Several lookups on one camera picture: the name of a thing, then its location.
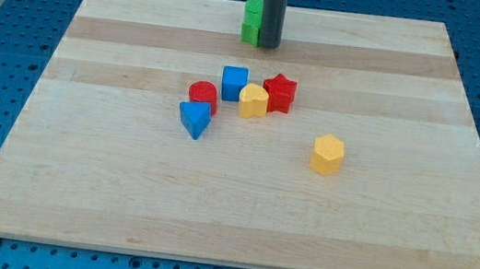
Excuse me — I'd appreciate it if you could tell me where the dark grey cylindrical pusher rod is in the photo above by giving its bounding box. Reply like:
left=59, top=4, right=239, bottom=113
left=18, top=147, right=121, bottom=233
left=259, top=0, right=287, bottom=50

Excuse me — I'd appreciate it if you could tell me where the green circle block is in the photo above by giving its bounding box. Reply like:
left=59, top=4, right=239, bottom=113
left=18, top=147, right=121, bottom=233
left=243, top=0, right=263, bottom=29

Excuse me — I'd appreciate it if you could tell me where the red star block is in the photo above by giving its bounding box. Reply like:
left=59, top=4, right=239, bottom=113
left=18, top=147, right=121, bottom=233
left=263, top=73, right=298, bottom=113

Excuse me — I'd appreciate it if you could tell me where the blue cube block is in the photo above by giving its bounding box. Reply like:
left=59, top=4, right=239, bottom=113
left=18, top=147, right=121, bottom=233
left=221, top=65, right=249, bottom=102

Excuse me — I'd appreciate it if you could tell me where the yellow heart block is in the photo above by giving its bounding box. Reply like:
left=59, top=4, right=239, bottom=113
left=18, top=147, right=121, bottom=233
left=238, top=83, right=269, bottom=119

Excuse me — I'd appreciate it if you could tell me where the red cylinder block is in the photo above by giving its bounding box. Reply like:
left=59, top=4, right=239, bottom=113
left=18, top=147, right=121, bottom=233
left=188, top=80, right=217, bottom=116

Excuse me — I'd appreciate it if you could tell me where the blue triangle block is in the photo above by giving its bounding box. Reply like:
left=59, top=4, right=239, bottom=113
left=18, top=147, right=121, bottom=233
left=180, top=101, right=212, bottom=140

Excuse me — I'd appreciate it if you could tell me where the light wooden board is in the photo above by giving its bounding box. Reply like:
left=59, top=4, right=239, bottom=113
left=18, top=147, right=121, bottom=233
left=0, top=0, right=480, bottom=269

